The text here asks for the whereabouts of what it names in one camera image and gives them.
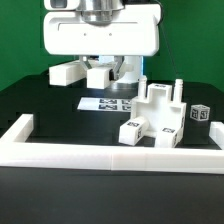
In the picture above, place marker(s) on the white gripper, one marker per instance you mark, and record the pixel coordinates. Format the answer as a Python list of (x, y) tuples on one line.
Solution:
[(101, 27)]

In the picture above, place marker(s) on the white chair back part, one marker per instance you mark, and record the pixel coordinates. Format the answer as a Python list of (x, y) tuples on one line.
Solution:
[(98, 77)]

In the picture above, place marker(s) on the white chair seat part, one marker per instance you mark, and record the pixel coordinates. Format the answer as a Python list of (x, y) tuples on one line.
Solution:
[(161, 105)]

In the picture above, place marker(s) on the white tagged block front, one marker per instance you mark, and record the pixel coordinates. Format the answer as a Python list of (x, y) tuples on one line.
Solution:
[(133, 130)]

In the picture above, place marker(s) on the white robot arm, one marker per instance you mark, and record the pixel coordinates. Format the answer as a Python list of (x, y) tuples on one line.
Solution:
[(131, 68)]

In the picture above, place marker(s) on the white flat tagged plank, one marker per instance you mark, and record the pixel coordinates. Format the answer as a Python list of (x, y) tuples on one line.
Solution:
[(104, 104)]

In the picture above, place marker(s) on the white tagged cube right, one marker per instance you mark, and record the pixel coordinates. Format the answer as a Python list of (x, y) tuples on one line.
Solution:
[(199, 112)]

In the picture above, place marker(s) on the white U-shaped border frame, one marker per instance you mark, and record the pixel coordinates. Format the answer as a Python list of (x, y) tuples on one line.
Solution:
[(16, 151)]

